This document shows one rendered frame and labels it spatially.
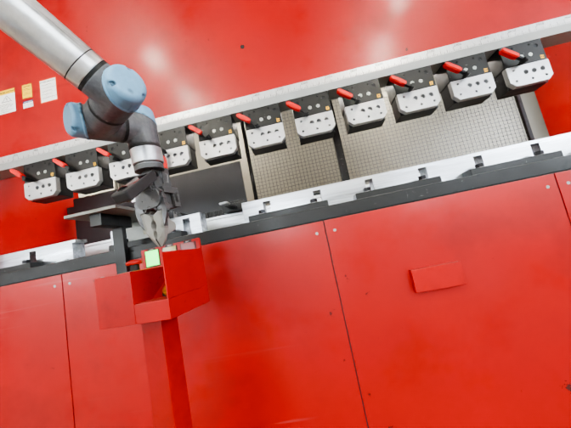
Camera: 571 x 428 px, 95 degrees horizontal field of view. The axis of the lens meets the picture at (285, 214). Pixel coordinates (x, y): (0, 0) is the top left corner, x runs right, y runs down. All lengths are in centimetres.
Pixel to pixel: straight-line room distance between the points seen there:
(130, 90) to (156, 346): 57
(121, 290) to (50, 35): 51
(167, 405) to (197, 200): 117
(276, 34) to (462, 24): 73
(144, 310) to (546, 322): 111
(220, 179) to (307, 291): 101
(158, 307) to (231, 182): 110
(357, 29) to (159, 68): 84
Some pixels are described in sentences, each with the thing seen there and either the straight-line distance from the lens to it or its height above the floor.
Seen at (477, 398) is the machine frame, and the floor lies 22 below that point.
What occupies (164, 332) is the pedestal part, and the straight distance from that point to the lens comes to 76.
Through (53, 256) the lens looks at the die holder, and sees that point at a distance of 148.
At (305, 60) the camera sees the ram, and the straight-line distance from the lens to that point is 123.
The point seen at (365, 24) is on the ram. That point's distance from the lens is 134.
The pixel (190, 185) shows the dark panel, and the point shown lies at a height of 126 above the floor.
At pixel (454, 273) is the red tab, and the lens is 97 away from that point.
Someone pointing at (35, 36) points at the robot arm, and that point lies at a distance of 66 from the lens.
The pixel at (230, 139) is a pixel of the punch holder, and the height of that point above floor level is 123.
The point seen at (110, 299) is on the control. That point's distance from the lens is 77.
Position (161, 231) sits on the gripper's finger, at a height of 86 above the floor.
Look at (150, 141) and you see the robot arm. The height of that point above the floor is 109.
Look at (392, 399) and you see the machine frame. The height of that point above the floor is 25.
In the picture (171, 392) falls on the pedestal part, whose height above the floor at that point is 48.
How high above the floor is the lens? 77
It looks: 7 degrees up
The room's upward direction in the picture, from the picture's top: 11 degrees counter-clockwise
